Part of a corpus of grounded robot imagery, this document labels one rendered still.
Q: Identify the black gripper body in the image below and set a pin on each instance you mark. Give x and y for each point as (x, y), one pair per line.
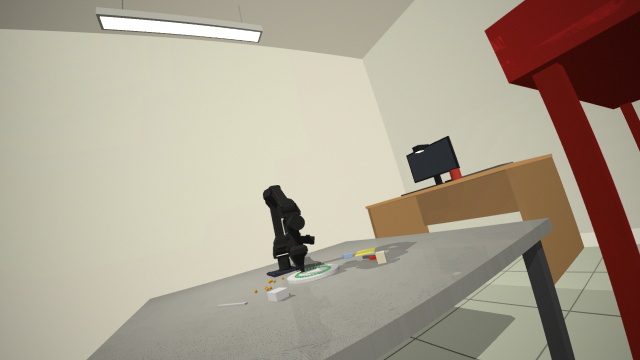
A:
(294, 246)

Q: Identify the yellow flat rectangular board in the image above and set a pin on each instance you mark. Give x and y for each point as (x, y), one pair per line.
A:
(365, 252)

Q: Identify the white round board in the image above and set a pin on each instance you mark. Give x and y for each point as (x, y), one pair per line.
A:
(292, 279)

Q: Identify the cream cube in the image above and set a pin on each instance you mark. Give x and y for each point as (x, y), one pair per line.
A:
(381, 257)

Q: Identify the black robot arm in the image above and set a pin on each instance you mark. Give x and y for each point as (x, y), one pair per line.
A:
(284, 208)

